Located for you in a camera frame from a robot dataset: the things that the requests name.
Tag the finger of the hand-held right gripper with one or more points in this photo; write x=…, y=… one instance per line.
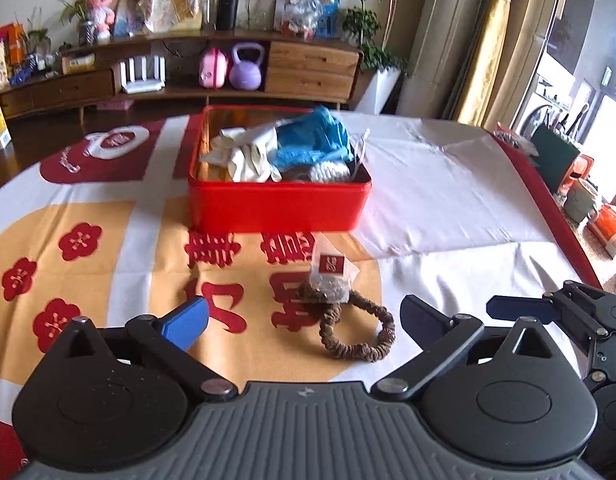
x=517, y=307

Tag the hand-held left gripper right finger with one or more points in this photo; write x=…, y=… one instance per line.
x=420, y=317

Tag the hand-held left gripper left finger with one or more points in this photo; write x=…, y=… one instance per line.
x=185, y=322

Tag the large brown hair scrunchie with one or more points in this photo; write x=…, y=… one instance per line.
x=338, y=347

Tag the tea bag with red label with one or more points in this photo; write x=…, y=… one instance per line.
x=330, y=285

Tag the red tin box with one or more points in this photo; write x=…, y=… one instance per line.
x=268, y=207

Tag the blue plastic glove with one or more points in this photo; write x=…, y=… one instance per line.
x=308, y=135

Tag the orange white box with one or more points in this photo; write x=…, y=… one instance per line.
x=607, y=225

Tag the printed red yellow tablecloth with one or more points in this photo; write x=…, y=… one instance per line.
x=113, y=240

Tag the small dark brown hair scrunchie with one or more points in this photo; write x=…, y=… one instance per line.
x=302, y=294

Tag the pale green mug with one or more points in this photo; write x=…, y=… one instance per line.
x=580, y=205

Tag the dark green knife holder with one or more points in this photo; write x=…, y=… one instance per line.
x=552, y=157

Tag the orange plastic container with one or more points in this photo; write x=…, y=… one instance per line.
x=582, y=167

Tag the cotton swabs pack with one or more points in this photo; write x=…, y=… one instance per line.
x=328, y=172

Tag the white crumpled gloves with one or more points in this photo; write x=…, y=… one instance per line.
x=243, y=157

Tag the brown cloth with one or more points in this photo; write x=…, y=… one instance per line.
x=295, y=176

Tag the pink flat box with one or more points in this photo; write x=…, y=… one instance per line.
x=115, y=104

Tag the potted tree in white planter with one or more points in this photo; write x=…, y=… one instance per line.
x=382, y=90

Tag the white router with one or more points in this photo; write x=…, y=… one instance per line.
x=143, y=82

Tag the pink toy case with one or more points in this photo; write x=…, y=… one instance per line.
x=213, y=72

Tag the purple kettlebell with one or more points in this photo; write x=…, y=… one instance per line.
x=245, y=77

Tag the yellow curtain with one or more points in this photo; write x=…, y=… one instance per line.
x=492, y=45

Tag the white standing air conditioner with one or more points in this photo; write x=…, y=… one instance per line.
x=437, y=45

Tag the wooden tv cabinet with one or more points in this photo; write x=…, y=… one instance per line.
x=308, y=62

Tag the small yellow box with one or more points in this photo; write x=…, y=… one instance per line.
x=78, y=63

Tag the plant in striped pot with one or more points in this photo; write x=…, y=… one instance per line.
x=87, y=34

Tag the black speaker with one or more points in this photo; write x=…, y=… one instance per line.
x=227, y=15

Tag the clear plastic bag of goods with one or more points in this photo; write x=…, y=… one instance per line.
x=305, y=15

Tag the orange cardboard box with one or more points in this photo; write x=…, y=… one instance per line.
x=15, y=45

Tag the pink plush doll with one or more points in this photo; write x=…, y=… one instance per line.
x=100, y=7

